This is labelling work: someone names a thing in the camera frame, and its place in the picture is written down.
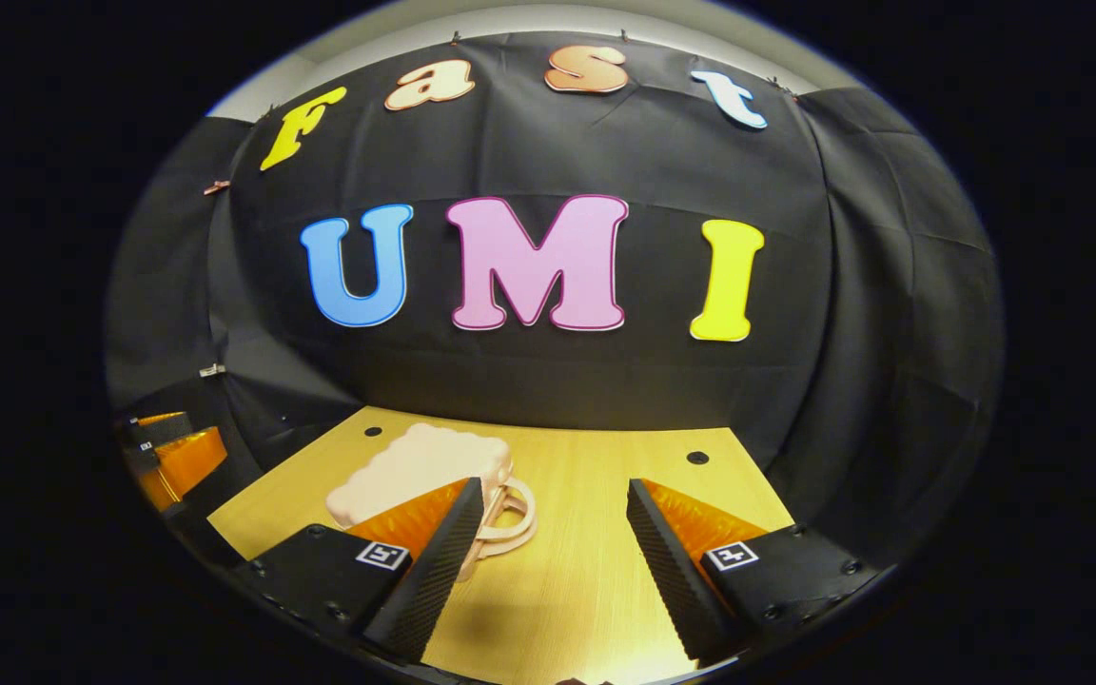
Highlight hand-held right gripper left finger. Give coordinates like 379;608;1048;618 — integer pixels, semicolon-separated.
237;478;485;665

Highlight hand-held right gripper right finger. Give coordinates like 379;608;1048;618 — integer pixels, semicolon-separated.
626;478;882;665

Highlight pink suitcase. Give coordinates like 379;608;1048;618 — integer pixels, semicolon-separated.
324;422;538;583

